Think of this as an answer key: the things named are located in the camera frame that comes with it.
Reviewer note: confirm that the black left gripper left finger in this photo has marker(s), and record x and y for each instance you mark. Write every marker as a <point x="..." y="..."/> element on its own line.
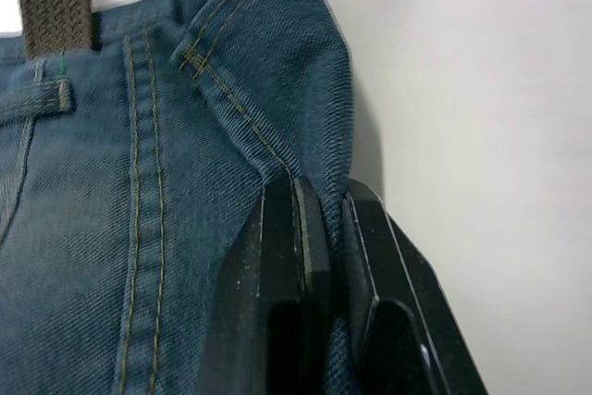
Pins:
<point x="259" y="284"/>

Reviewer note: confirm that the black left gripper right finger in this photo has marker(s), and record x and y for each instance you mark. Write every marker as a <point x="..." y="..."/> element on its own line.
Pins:
<point x="402" y="302"/>

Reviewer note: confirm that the blue denim shorts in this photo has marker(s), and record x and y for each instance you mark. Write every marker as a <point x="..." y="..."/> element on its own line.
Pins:
<point x="139" y="191"/>

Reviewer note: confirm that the brown braided belt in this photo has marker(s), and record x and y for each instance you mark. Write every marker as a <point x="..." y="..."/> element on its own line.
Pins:
<point x="53" y="2"/>

